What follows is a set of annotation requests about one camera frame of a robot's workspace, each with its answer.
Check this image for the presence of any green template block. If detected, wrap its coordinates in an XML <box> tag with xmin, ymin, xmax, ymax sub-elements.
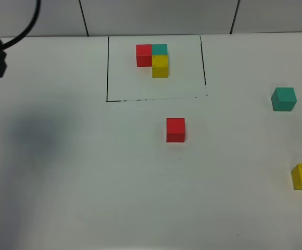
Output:
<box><xmin>152</xmin><ymin>44</ymin><xmax>168</xmax><ymax>56</ymax></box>

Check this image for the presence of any yellow template block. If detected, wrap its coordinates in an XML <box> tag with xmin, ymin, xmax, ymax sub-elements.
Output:
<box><xmin>152</xmin><ymin>55</ymin><xmax>169</xmax><ymax>78</ymax></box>

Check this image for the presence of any red template block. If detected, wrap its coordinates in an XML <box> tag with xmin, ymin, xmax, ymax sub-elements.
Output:
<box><xmin>136</xmin><ymin>44</ymin><xmax>152</xmax><ymax>67</ymax></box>

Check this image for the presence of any black left camera cable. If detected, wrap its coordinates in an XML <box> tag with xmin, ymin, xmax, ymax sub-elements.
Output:
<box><xmin>0</xmin><ymin>0</ymin><xmax>42</xmax><ymax>51</ymax></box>

